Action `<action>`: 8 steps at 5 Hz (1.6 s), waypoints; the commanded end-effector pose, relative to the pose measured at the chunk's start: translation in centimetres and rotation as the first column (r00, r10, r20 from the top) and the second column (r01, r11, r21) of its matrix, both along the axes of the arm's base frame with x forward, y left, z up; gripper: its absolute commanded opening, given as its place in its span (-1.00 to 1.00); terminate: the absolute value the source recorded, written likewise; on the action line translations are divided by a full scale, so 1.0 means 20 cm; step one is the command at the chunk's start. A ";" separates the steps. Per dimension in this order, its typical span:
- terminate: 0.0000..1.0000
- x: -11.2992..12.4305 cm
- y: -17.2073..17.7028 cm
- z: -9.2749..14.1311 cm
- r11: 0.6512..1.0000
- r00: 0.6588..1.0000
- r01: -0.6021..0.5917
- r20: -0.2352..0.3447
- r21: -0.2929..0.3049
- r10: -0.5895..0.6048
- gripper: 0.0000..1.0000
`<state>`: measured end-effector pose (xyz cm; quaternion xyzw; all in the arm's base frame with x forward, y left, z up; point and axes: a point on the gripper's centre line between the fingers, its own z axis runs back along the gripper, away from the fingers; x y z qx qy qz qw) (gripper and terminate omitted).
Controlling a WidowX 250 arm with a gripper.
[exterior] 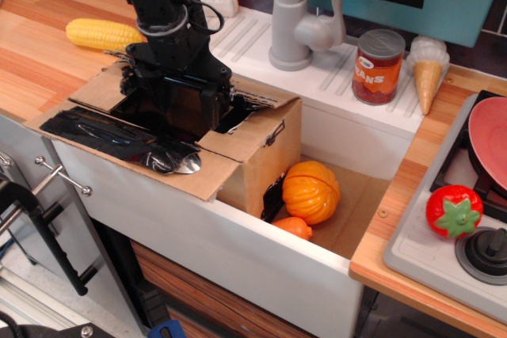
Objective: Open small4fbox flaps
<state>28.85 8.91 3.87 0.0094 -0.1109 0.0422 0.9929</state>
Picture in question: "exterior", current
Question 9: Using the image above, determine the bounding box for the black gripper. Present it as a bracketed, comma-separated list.
[126, 28, 231, 130]

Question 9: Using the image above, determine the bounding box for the taped cardboard box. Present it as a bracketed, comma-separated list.
[26, 60, 302, 218]

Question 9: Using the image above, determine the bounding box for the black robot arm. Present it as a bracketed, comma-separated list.
[126, 0, 232, 131]

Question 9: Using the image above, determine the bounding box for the white orange toy cheese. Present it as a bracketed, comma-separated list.
[201, 0, 239, 18]

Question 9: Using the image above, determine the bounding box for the yellow toy corn cob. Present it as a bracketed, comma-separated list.
[66, 18, 143, 51]

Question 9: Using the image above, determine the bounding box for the grey toy faucet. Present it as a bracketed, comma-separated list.
[269, 0, 346, 71]

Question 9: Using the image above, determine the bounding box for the orange toy pumpkin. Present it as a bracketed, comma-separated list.
[282, 161, 341, 225]

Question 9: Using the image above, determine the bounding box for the orange toy carrot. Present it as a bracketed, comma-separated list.
[272, 217, 313, 241]

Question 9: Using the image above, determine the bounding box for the orange beans can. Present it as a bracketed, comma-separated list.
[352, 29, 406, 105]

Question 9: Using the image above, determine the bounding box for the black metal clamp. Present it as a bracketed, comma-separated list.
[1, 179, 98, 296]

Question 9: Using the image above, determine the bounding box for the white toy sink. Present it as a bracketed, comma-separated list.
[51, 6, 451, 338]

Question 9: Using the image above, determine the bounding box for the toy ice cream cone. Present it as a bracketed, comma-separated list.
[406, 36, 450, 116]

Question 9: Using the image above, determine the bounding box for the red toy tomato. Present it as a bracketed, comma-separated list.
[425, 184, 484, 239]

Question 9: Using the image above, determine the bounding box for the pink plate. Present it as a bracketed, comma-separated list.
[468, 97, 506, 190]

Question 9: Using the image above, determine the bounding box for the grey toy stove top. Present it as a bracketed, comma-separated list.
[383, 90, 506, 324]

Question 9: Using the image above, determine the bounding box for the black stove knob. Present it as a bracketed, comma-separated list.
[455, 227, 506, 286]

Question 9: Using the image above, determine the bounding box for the metal drawer handle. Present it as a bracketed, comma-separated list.
[32, 155, 93, 197]

